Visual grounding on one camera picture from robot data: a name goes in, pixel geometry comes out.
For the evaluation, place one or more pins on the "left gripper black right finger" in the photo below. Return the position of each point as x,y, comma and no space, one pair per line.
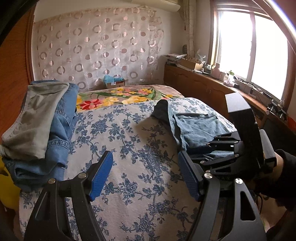
189,175

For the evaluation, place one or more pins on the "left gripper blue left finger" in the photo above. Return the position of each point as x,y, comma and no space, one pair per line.
99,173

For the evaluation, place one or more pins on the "teal blue shorts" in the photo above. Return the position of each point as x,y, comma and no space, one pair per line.
191,122

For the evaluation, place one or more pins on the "person right hand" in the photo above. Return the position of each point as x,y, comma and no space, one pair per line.
277,170

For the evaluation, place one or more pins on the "blue floral bed cover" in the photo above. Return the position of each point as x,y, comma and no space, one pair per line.
145,196

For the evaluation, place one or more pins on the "wooden window side cabinet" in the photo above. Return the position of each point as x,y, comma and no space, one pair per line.
212,93

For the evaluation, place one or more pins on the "colourful floral blanket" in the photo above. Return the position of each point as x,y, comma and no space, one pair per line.
124,95

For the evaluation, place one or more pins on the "folded blue jeans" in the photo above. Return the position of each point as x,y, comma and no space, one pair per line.
33,174

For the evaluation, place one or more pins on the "folded grey green pants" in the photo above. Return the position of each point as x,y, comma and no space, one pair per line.
27,138

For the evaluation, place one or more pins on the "pink bottle on sill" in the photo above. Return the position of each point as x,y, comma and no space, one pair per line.
215,72

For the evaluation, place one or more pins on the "cardboard box with blue cloth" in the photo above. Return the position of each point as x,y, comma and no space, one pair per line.
113,81

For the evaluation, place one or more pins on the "yellow plush toy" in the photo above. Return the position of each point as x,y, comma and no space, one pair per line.
9,192

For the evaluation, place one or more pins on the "cardboard box on cabinet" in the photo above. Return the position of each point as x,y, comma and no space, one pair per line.
192,64

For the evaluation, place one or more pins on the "stack of papers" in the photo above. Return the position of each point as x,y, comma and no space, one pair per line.
174,58

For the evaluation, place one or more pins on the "wooden wardrobe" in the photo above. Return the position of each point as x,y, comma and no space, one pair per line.
16,68

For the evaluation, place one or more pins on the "circle patterned curtain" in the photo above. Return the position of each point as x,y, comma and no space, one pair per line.
85,46

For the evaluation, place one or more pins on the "tied white curtain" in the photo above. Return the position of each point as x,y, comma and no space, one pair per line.
188,12

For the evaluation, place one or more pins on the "white air conditioner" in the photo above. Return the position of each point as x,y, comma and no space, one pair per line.
171,6

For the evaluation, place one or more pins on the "window with brown frame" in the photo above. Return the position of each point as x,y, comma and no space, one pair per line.
253,40

